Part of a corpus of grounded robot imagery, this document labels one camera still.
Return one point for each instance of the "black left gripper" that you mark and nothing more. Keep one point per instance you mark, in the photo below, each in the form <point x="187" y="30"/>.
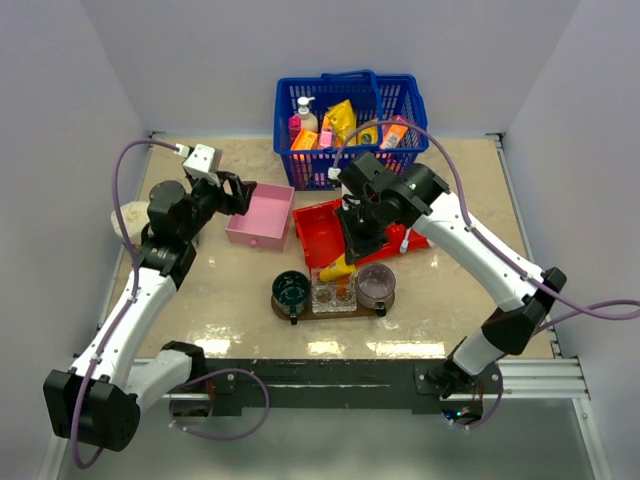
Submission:
<point x="231" y="204"/>

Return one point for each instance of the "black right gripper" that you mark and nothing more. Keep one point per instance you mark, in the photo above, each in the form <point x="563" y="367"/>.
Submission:
<point x="358" y="246"/>

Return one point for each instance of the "light blue toothbrush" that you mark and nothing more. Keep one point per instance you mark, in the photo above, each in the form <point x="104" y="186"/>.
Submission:
<point x="404" y="247"/>

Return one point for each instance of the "translucent purple mug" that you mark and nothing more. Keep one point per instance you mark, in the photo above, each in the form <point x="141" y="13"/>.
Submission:
<point x="375" y="288"/>

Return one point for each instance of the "clear acrylic toothbrush holder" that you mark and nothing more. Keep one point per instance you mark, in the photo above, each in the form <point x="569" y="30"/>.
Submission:
<point x="323" y="295"/>

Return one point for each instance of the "dark green mug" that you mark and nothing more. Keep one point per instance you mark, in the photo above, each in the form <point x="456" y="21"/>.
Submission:
<point x="291" y="291"/>

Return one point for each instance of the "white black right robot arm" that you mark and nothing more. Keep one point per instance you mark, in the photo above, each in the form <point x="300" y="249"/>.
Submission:
<point x="523" y="292"/>

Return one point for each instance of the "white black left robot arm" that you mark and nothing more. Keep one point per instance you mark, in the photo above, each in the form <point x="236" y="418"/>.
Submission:
<point x="101" y="398"/>

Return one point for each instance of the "brown wooden oval tray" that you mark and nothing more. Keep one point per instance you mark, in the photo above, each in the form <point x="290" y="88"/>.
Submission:
<point x="308" y="315"/>

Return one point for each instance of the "pink drawer box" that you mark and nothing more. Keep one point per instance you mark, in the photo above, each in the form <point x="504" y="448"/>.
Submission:
<point x="266" y="223"/>

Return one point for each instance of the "red three-compartment bin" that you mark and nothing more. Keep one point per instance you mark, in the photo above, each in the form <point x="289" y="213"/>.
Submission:
<point x="319" y="231"/>

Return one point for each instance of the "orange carton left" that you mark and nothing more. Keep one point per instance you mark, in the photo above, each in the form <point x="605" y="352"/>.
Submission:
<point x="305" y="140"/>

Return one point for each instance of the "cream tissue roll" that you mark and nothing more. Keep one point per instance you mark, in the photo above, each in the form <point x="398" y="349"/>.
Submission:
<point x="135" y="218"/>

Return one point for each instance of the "yellow green packet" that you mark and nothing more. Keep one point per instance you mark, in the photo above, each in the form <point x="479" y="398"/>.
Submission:
<point x="370" y="134"/>

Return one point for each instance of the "white pump lotion bottle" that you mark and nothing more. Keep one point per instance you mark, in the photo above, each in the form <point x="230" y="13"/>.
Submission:
<point x="308" y="119"/>

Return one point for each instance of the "pink small box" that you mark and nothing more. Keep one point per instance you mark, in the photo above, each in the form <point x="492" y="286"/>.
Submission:
<point x="325" y="139"/>

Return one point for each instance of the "orange box in basket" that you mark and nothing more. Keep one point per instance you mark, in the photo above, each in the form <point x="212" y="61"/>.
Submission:
<point x="393" y="133"/>

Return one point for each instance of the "yellow snack bag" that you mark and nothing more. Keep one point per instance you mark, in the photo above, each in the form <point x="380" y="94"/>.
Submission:
<point x="343" y="122"/>

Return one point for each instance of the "blue plastic shopping basket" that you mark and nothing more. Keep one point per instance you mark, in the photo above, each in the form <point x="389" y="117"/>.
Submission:
<point x="326" y="121"/>

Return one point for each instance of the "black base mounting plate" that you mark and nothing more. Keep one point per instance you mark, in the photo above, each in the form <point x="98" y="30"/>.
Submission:
<point x="398" y="384"/>

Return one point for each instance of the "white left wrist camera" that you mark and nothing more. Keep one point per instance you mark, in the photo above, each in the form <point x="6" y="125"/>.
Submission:
<point x="200" y="162"/>

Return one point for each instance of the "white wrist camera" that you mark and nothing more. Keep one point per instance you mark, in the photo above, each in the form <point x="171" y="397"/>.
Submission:
<point x="200" y="162"/>
<point x="333" y="173"/>

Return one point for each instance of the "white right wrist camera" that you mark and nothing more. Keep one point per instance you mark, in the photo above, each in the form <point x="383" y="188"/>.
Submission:
<point x="333" y="173"/>

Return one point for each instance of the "aluminium frame rail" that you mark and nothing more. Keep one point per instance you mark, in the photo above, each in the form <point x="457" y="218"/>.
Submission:
<point x="543" y="379"/>

